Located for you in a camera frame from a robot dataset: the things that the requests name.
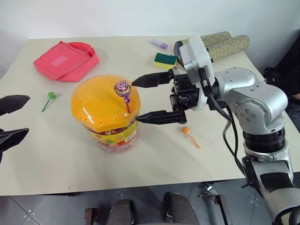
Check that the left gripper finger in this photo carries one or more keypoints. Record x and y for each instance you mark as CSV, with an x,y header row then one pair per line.
x,y
14,102
14,138

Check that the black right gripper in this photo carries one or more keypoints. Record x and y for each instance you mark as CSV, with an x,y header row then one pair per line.
x,y
184,93

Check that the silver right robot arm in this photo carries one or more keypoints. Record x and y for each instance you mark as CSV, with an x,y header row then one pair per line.
x,y
255,98

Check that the clear plastic candy jar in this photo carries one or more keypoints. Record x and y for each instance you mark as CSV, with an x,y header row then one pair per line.
x,y
117,140

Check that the orange perforated jar lid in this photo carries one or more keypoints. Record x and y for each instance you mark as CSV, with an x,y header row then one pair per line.
x,y
98,100

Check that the red purple swirl lollipop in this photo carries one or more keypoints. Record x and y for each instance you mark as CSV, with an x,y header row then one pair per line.
x,y
122,87

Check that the green lollipop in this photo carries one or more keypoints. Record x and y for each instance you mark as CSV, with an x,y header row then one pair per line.
x,y
51,95

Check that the yellow green sponge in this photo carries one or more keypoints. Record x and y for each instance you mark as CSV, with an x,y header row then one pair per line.
x,y
165,61

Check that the orange lollipop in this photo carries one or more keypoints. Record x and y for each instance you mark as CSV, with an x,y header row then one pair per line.
x,y
185,130

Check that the white purple glue stick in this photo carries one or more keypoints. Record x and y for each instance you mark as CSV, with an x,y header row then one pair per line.
x,y
158,43

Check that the pink fabric bag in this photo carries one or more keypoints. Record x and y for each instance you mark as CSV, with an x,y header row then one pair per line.
x,y
63,61

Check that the speckled beige rolled mat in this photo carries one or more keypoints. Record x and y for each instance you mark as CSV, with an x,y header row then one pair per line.
x,y
216,38
229,47

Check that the dark rounded shape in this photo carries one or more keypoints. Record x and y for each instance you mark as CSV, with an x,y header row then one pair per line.
x,y
123,213
179,211

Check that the black metal table leg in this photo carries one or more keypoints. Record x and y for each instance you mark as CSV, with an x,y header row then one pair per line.
x,y
219,204

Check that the black object beside table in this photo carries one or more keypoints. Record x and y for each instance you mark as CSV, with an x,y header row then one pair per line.
x,y
293,77

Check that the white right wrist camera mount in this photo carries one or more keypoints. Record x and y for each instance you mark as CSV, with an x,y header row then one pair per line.
x,y
199,56

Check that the brown wooden frame piece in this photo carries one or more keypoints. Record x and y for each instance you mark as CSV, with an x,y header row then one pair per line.
x,y
90,216

